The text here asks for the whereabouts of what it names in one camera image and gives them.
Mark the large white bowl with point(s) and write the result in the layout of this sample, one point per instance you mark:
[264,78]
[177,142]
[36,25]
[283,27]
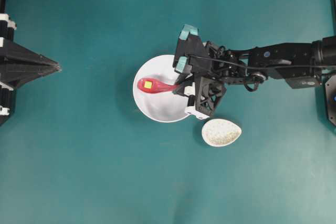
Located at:
[162,107]

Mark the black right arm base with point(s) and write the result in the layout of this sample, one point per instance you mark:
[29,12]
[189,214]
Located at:
[325,101]

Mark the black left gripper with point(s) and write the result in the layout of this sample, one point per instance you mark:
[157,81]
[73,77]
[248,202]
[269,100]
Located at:
[18,74]

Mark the yellow hexagonal prism block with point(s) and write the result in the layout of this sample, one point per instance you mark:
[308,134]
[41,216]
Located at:
[147,85]

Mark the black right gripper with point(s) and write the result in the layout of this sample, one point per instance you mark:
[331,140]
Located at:
[203,95]

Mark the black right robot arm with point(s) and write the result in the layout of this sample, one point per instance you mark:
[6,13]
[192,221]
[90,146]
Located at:
[301,65]

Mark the speckled egg-shaped dish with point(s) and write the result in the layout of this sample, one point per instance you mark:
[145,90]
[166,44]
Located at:
[220,132]

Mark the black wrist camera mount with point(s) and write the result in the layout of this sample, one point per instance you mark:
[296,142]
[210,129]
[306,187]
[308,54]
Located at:
[191,56]

